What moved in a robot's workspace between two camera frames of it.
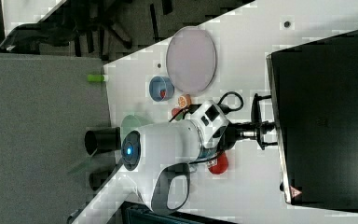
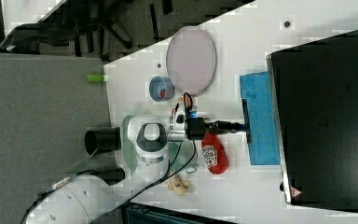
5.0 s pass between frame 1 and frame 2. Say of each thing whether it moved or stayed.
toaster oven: stayed
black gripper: moved
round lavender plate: stayed
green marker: stayed
